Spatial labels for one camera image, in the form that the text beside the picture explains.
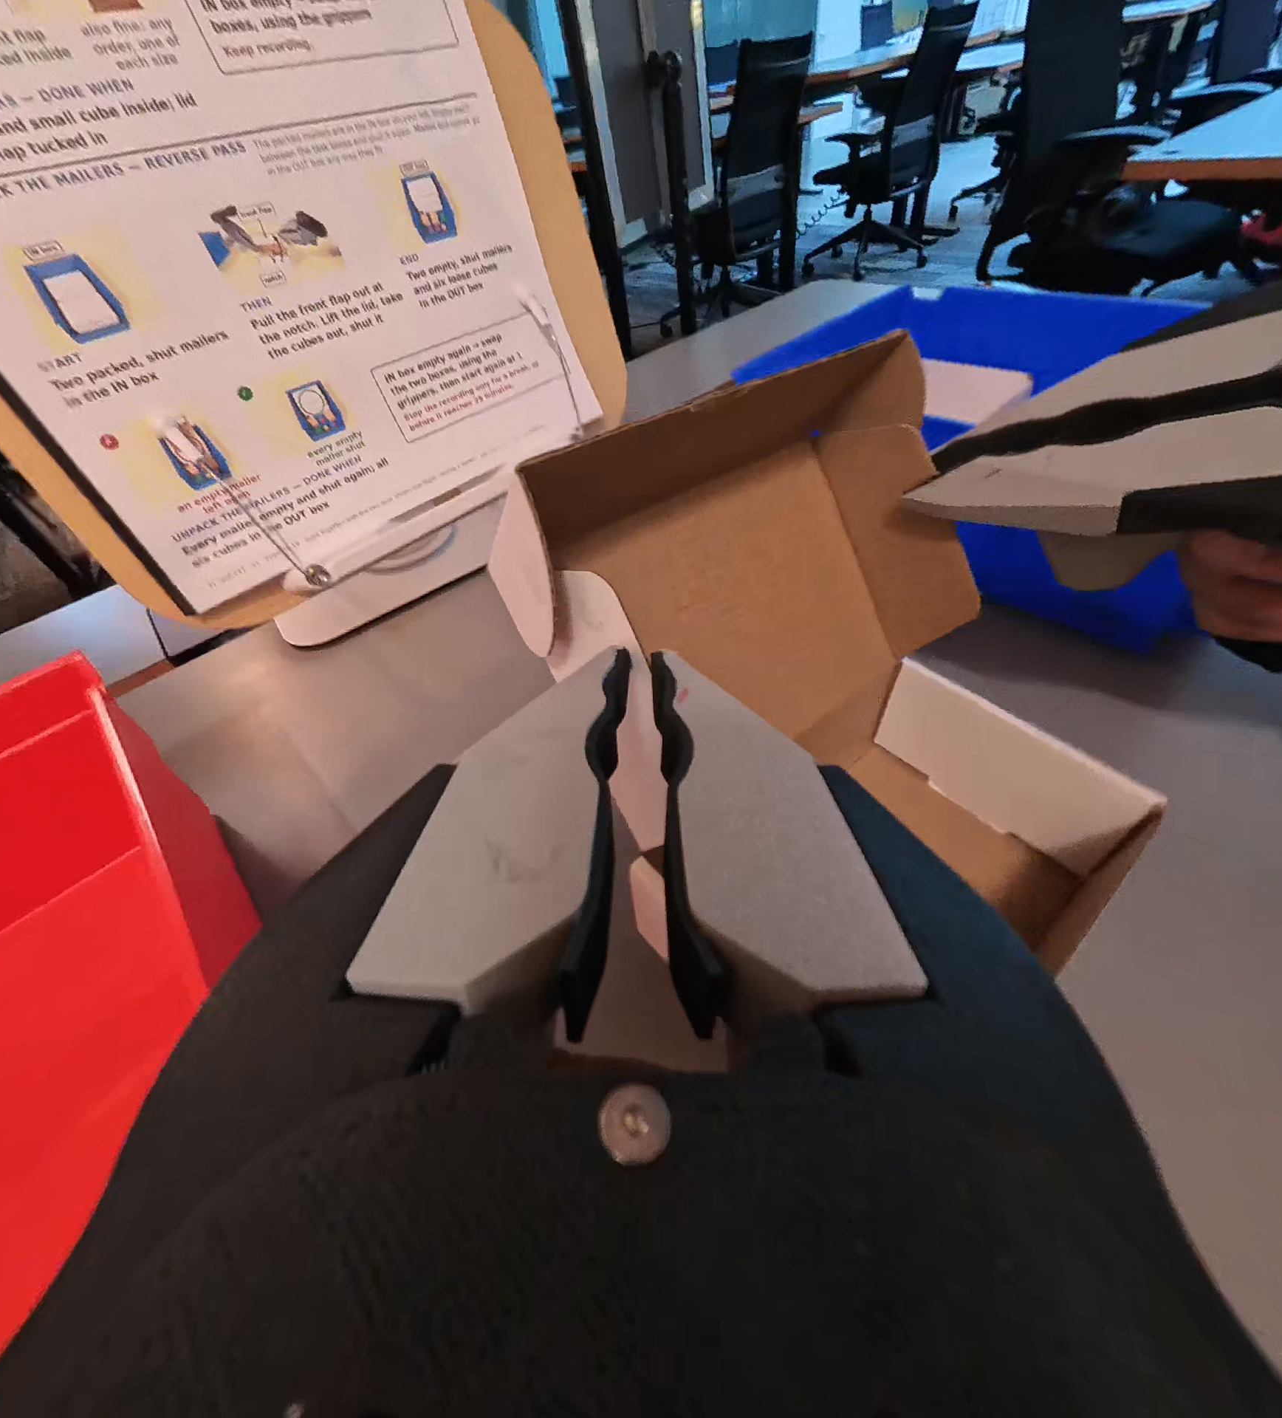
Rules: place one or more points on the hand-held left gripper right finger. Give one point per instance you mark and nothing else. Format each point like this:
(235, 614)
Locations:
(785, 874)

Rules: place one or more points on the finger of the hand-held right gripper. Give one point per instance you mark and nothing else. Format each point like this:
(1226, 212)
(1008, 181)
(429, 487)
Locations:
(1151, 465)
(1206, 354)

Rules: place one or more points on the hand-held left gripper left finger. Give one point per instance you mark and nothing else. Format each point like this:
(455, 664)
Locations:
(486, 874)

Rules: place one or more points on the white cardboard mailer box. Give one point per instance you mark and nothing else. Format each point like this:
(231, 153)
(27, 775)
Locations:
(730, 531)
(974, 393)

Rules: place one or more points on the blue plastic bin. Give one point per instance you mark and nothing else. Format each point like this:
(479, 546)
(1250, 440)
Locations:
(1018, 608)

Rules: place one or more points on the red plastic bin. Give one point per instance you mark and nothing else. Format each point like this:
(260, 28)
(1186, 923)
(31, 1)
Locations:
(43, 886)

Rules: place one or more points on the person's right hand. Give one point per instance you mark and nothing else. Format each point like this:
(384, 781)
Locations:
(1262, 586)

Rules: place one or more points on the background desk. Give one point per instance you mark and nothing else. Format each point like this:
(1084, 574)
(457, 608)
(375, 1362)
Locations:
(1262, 133)

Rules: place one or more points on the group of black office chairs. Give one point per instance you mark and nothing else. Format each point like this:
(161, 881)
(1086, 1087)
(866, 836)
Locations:
(762, 110)

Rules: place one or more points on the instruction sheet on wooden stand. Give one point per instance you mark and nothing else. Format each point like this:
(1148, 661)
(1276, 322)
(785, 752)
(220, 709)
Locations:
(581, 276)

